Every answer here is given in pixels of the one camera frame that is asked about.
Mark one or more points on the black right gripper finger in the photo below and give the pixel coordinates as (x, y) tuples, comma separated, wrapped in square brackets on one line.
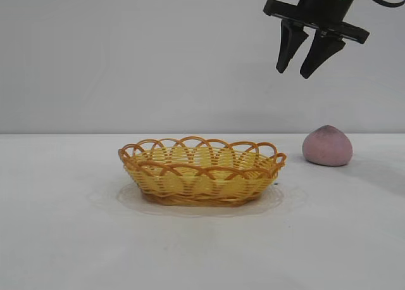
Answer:
[(288, 44), (321, 51)]

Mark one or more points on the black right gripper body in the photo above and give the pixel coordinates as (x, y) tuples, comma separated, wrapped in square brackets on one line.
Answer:
[(326, 5)]

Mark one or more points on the pink peach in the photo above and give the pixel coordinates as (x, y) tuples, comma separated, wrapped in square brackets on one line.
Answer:
[(327, 147)]

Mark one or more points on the yellow woven wicker basket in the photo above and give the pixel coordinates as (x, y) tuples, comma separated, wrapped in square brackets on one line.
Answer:
[(196, 185)]

